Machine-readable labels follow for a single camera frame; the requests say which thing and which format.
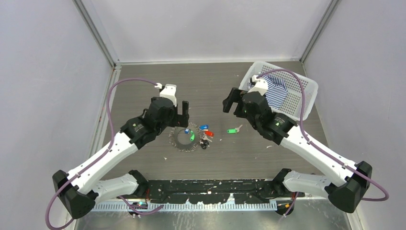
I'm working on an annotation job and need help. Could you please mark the red key tag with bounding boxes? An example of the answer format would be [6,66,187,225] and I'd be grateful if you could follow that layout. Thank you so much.
[204,131,214,137]

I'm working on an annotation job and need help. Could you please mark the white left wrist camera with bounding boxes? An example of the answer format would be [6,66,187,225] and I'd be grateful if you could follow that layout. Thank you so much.
[154,83,178,107]

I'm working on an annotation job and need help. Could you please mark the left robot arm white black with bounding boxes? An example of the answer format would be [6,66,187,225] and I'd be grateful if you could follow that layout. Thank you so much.
[52,97,189,219]

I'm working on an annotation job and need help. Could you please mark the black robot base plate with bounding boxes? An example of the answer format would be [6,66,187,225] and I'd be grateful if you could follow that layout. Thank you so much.
[116,178,306,205]

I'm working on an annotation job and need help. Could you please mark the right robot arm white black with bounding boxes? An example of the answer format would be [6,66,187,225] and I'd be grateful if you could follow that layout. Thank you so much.
[222,88,372,213]

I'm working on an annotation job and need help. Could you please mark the round metal key organizer disc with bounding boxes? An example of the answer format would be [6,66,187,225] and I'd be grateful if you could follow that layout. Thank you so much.
[169,123,203,152]

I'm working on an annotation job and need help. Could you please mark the white perforated plastic basket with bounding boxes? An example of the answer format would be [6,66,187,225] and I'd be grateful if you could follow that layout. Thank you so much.
[239,61,318,121]

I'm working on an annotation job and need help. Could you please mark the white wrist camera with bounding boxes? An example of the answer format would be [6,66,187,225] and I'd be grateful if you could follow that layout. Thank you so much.
[154,83,178,107]
[248,75,268,96]

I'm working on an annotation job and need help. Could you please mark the blue white striped cloth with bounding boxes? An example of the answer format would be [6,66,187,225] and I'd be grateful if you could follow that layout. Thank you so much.
[248,74,288,109]

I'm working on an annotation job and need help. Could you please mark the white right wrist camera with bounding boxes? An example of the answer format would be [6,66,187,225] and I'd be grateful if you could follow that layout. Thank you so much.
[248,75,268,96]

